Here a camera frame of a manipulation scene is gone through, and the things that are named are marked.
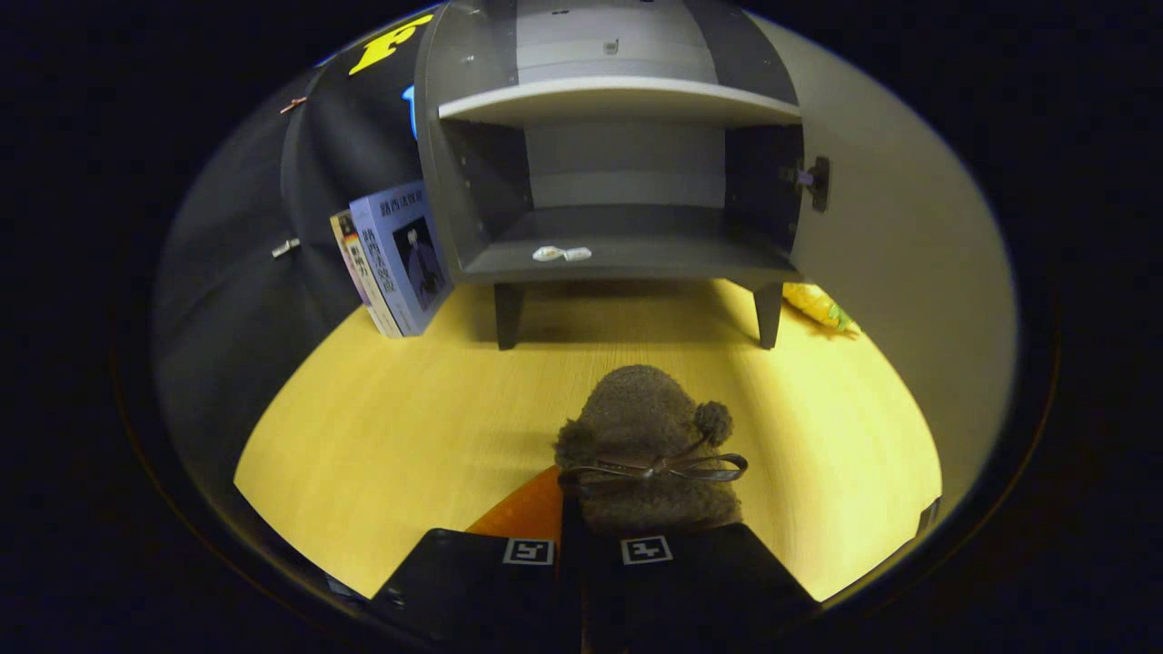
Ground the brown fuzzy shoe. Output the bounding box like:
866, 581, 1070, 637
552, 364, 750, 537

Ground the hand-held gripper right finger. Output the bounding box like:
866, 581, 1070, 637
581, 522, 821, 654

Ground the yellow crumpled packet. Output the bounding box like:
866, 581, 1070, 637
783, 282, 862, 337

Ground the blue cover book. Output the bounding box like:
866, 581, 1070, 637
349, 180, 454, 338

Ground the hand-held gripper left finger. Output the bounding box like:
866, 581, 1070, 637
368, 465, 582, 654

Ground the black backdrop cloth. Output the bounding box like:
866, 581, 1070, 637
150, 7, 455, 510

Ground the grey shoe cabinet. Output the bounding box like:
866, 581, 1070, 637
413, 0, 832, 352

